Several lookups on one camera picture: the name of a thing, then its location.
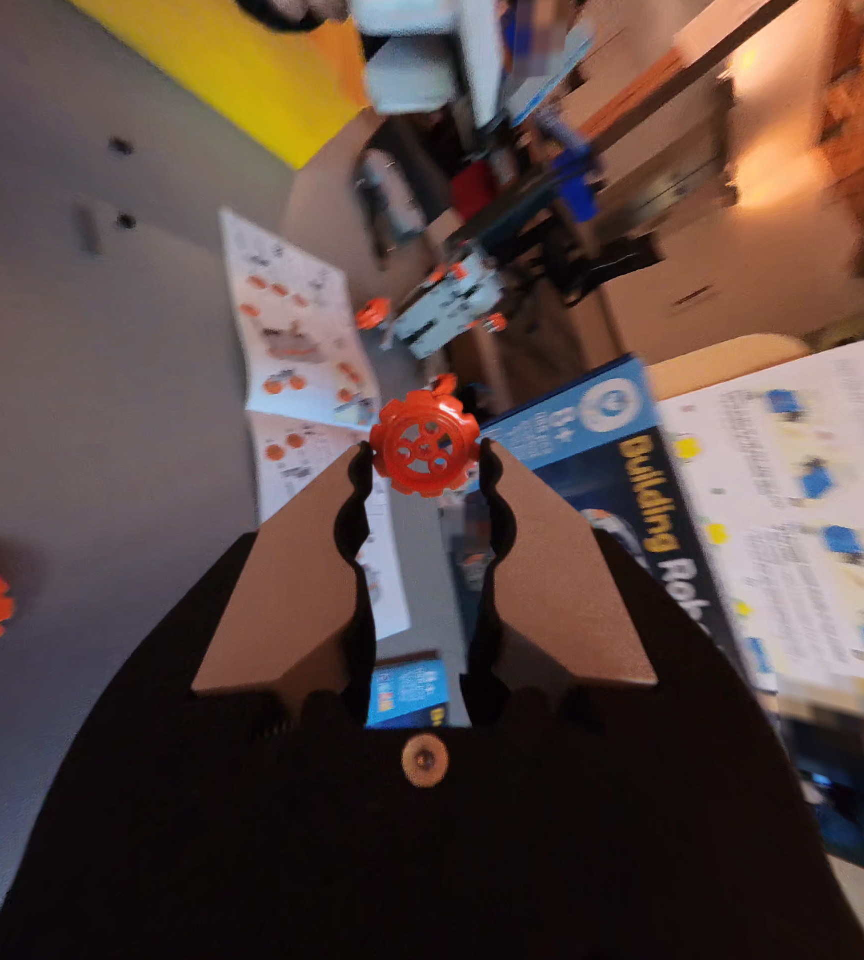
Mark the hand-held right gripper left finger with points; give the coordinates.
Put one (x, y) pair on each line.
(282, 600)

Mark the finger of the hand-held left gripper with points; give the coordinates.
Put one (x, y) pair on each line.
(484, 52)

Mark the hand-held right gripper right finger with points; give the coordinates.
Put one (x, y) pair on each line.
(567, 600)

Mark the orange round wheel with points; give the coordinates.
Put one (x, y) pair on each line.
(390, 431)

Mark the grey orange brick robot model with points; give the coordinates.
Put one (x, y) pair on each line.
(447, 307)

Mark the white printed task sheet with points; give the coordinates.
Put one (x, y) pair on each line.
(777, 487)

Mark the grey desk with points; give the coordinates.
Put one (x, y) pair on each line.
(101, 375)

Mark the grey remote controller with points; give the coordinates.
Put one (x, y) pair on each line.
(394, 195)

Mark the red bag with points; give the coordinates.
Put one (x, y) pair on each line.
(473, 187)

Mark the blue kit manual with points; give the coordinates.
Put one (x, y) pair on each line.
(409, 690)

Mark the yellow plastic bin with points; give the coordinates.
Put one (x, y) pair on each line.
(251, 75)

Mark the blue storage bin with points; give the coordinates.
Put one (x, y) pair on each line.
(574, 184)

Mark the blue robot kit box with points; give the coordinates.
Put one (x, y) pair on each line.
(552, 427)

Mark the white open instruction booklet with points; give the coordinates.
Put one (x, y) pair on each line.
(304, 262)

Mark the white wall plate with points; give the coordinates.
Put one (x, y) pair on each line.
(693, 297)

